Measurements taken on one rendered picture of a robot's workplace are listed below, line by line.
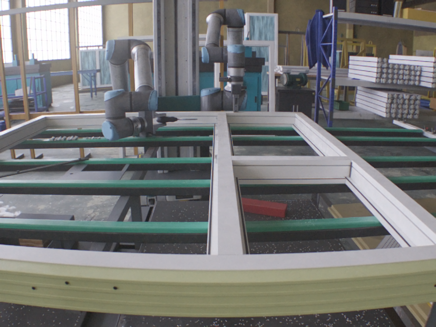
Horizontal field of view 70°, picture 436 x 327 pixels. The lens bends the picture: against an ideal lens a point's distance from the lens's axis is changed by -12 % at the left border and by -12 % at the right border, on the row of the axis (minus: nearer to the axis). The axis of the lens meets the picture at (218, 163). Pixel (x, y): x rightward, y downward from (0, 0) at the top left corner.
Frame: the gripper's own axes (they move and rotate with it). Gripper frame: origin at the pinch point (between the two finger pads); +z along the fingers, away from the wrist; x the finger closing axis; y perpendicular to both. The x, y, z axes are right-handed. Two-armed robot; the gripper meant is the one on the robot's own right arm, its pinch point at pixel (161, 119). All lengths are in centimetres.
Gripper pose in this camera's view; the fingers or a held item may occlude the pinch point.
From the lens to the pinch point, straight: 177.4
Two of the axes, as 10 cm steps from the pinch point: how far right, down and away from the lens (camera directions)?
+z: 6.0, -2.4, 7.6
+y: 8.0, 1.8, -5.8
